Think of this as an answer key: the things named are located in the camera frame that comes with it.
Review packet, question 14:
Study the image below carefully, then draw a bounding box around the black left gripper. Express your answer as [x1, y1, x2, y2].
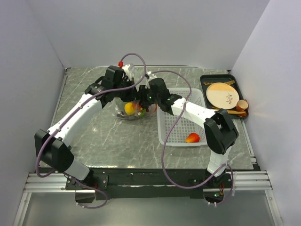
[113, 78, 142, 102]

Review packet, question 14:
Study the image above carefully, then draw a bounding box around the orange carrot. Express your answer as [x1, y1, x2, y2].
[136, 105, 147, 117]

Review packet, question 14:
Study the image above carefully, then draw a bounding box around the clear zip top bag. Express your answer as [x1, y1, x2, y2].
[114, 98, 158, 121]

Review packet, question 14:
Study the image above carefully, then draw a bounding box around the yellow bell pepper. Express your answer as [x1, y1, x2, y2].
[124, 102, 136, 115]

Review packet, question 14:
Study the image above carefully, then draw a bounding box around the green netted melon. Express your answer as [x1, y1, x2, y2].
[114, 98, 131, 120]

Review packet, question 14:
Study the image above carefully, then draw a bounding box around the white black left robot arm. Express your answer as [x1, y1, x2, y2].
[34, 64, 138, 189]

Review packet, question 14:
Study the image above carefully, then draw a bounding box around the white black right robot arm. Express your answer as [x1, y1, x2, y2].
[138, 78, 238, 187]

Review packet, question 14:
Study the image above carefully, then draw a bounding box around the white plastic perforated basket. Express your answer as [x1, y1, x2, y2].
[157, 88, 207, 147]

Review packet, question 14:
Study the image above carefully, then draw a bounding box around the peach and cream plate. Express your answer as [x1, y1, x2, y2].
[206, 82, 239, 110]

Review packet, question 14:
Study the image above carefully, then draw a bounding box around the gold knife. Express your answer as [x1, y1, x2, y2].
[225, 80, 235, 85]

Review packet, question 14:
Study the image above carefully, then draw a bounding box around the brown ceramic cup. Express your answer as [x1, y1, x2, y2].
[236, 99, 249, 112]

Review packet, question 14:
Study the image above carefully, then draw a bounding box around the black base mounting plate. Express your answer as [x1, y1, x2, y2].
[37, 162, 261, 201]

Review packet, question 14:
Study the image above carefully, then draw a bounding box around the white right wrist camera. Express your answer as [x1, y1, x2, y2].
[145, 72, 157, 89]

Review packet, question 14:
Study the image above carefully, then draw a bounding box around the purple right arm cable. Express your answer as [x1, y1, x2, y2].
[145, 70, 235, 209]

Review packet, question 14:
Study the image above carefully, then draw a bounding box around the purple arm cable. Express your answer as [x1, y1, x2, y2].
[35, 52, 147, 178]
[145, 70, 235, 209]

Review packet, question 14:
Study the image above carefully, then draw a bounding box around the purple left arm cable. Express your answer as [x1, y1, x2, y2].
[35, 52, 147, 178]

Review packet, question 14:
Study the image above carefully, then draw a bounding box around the aluminium frame rail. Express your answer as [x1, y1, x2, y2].
[23, 171, 272, 193]

